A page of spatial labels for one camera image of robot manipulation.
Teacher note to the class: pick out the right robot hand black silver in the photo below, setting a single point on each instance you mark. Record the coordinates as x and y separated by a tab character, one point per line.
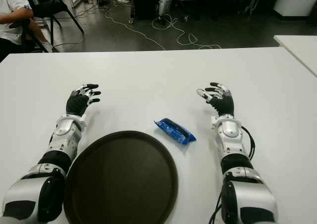
224	105

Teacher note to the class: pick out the left robot hand black silver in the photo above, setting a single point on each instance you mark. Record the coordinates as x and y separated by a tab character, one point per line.
75	103

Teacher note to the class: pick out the blue Oreo cookie pack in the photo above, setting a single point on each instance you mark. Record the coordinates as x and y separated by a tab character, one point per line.
173	131

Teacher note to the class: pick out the right robot arm silver black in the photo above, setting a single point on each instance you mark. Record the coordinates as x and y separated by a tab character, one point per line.
232	144

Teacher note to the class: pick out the left robot arm silver black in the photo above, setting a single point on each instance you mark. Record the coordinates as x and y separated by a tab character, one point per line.
62	144

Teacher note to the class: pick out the dark brown round tray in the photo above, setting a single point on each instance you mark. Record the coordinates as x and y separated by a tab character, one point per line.
121	182

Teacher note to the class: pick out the white side table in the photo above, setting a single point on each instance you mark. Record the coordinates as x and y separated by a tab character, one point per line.
299	50

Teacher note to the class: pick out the black folding chair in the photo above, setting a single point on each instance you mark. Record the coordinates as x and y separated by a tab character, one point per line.
53	4

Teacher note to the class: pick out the seated person white shirt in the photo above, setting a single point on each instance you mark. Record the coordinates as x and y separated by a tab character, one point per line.
10	13

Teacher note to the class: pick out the silver humanoid robot leg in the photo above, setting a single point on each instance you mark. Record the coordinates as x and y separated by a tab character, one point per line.
164	3

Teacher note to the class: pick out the black cabinet on casters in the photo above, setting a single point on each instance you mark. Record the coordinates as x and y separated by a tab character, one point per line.
146	3

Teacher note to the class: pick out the white curved panel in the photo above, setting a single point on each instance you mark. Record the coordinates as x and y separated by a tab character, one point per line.
297	1

